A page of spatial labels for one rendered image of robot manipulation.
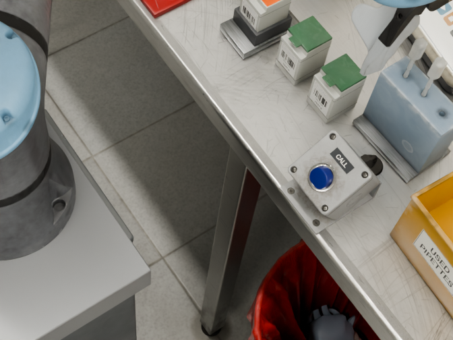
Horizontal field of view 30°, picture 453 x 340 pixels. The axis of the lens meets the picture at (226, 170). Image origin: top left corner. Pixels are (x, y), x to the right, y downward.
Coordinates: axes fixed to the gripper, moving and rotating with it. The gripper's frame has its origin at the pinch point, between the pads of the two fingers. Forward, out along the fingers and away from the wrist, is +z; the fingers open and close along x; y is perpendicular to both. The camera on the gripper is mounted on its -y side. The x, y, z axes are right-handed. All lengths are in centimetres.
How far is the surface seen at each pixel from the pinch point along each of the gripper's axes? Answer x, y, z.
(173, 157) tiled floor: -6, 48, 103
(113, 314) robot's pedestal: 37, 5, 37
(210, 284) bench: 14, 11, 75
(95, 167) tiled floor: 11, 56, 103
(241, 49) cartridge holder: 8.8, 17.5, 13.7
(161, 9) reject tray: 13.2, 28.5, 14.3
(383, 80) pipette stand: 2.0, 1.1, 5.9
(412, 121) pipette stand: 2.0, -4.2, 7.4
